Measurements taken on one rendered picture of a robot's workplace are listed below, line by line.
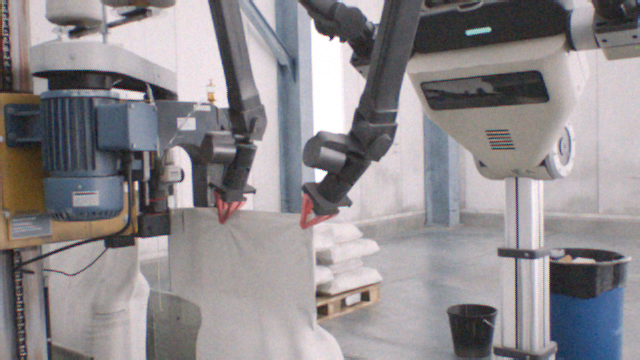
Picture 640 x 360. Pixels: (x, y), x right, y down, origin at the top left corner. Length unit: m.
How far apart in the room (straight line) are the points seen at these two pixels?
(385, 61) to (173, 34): 5.71
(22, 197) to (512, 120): 1.07
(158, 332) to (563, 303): 1.93
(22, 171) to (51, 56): 0.27
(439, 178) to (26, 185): 9.00
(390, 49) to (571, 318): 2.43
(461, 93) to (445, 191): 8.58
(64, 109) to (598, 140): 8.55
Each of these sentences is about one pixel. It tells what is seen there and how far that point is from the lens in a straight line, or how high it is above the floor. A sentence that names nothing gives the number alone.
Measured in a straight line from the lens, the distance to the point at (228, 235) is 1.51.
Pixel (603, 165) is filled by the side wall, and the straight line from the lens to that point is 9.38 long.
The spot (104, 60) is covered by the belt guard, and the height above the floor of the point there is 1.38.
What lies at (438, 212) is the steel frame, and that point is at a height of 0.22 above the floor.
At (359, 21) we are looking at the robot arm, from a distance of 1.57.
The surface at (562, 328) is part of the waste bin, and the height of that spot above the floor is 0.32.
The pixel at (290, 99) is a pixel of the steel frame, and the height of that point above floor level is 1.84.
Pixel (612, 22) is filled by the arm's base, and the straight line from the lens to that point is 1.37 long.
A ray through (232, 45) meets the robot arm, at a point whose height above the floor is 1.43.
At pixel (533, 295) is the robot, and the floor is 0.83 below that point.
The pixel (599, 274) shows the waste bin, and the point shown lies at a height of 0.59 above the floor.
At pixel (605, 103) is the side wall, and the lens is 9.39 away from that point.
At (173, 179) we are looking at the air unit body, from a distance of 1.54.
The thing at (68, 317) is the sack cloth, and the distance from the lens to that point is 1.96.
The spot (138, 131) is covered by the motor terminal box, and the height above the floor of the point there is 1.25.
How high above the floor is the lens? 1.20
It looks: 3 degrees down
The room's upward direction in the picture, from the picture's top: 2 degrees counter-clockwise
